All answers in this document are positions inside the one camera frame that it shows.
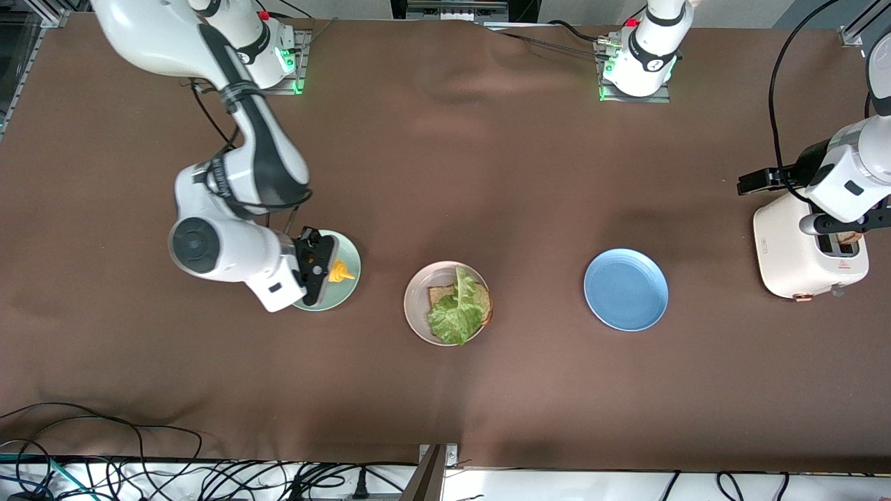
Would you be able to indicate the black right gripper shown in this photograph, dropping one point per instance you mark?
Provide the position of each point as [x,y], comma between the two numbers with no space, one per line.
[304,251]

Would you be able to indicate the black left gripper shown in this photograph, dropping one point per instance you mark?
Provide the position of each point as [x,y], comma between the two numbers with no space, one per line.
[807,161]

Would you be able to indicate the yellow mustard squeeze bottle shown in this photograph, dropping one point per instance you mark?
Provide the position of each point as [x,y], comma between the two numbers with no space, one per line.
[342,273]

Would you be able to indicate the brown bread slice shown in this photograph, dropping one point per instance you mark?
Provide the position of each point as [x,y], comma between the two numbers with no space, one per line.
[437,293]
[849,237]

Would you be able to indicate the green lettuce leaf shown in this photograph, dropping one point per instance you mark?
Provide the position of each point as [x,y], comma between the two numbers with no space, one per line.
[456,313]

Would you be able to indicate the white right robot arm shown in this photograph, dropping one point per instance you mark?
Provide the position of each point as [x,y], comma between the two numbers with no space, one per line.
[216,250]

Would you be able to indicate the mint green plate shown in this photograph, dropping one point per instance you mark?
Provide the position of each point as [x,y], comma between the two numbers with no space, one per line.
[346,291]

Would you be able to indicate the beige plate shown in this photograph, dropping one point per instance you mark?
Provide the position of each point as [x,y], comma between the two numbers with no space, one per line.
[414,306]

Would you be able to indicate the blue plate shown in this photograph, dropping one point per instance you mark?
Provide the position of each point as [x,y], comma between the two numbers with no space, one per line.
[626,289]

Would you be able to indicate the white toaster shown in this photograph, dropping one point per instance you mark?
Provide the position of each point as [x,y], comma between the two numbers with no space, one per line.
[786,243]

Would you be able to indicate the brown table cover cloth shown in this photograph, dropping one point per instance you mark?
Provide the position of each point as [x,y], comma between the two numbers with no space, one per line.
[445,174]

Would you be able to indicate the black power plug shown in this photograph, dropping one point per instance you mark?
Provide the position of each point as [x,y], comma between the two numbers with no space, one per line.
[360,487]

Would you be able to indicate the black equipment stand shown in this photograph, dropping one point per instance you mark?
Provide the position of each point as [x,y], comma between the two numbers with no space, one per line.
[400,8]

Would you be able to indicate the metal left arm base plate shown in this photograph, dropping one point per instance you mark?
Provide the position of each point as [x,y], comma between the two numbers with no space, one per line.
[633,99]

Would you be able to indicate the aluminium frame profile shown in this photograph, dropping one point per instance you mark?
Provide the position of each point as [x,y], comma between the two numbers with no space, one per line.
[849,35]
[49,17]

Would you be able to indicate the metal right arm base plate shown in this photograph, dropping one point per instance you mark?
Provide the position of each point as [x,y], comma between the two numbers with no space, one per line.
[303,69]

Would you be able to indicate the aluminium table edge bracket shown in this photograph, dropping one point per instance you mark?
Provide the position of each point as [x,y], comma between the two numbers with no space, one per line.
[428,480]

